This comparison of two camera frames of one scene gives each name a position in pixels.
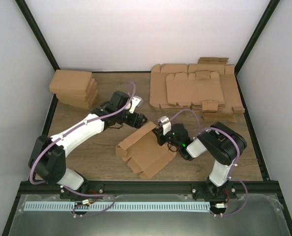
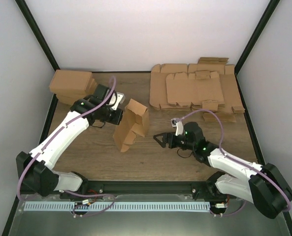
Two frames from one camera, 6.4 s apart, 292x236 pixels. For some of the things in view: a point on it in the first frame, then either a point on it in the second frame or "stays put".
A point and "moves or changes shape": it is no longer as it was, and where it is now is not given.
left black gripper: [138, 123] -> [116, 120]
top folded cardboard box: [70, 82] stays put
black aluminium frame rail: [242, 187] stays put
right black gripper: [160, 141] stays put
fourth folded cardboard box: [88, 98] stays put
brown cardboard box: [143, 153] moves or changes shape
